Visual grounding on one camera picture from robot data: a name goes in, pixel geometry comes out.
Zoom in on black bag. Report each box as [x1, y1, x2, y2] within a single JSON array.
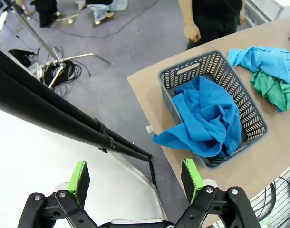
[[8, 49, 38, 68]]

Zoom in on black cable coil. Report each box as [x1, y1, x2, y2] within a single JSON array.
[[44, 46, 91, 90]]

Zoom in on person's left hand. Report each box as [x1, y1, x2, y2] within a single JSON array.
[[237, 9, 246, 26]]

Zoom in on white slotted panel with cables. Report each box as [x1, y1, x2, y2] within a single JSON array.
[[213, 163, 290, 228]]

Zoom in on light blue garment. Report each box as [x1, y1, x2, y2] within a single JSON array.
[[227, 46, 290, 85]]

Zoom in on black trousers on mannequin legs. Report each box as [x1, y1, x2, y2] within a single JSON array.
[[30, 0, 59, 28]]

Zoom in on clear plastic container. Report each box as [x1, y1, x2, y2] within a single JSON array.
[[28, 62, 45, 78]]

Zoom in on green garment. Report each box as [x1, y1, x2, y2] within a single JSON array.
[[250, 70, 290, 112]]

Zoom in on person in black t-shirt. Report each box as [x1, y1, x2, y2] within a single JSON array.
[[179, 0, 247, 50]]

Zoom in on person's right hand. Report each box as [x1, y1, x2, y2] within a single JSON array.
[[184, 23, 202, 43]]

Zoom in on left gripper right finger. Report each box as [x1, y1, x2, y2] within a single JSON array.
[[175, 158, 261, 228]]

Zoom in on light blue jeans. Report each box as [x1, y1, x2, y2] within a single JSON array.
[[87, 0, 129, 24]]

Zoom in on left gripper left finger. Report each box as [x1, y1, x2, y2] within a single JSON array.
[[18, 161, 98, 228]]

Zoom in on person's right forearm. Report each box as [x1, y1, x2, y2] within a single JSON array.
[[179, 0, 198, 27]]

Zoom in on chrome light stand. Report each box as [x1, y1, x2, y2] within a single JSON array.
[[7, 0, 112, 90]]

